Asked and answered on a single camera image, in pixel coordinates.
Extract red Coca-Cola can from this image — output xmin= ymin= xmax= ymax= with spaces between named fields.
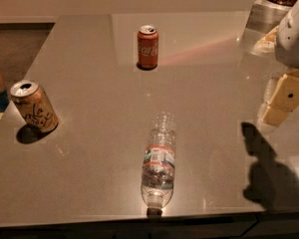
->
xmin=137 ymin=25 xmax=158 ymax=70

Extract clear plastic water bottle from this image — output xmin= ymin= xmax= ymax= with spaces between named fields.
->
xmin=141 ymin=112 xmax=176 ymax=210

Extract tan LaCroix can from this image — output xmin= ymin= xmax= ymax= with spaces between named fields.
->
xmin=10 ymin=80 xmax=58 ymax=133

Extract steel dispenser base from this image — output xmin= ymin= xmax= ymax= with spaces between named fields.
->
xmin=240 ymin=0 xmax=290 ymax=56

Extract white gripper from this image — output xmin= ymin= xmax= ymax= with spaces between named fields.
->
xmin=257 ymin=0 xmax=299 ymax=126

